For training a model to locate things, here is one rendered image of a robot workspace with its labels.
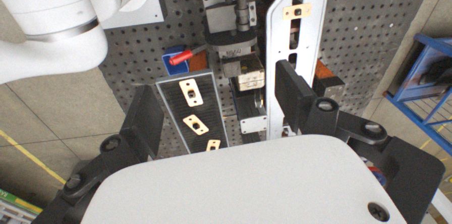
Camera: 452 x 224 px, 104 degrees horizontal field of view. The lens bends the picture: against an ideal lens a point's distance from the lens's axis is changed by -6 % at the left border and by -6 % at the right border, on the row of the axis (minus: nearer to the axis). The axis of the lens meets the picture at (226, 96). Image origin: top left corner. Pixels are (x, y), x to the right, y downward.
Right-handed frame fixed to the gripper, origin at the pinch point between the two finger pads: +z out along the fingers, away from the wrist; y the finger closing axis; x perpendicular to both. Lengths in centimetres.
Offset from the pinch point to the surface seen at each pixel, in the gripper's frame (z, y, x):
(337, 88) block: 42, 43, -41
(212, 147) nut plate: 28, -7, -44
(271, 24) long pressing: 44.8, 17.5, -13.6
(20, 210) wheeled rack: 115, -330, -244
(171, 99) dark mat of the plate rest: 28.7, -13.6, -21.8
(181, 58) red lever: 30.1, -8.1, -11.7
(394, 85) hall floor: 145, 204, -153
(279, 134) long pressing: 45, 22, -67
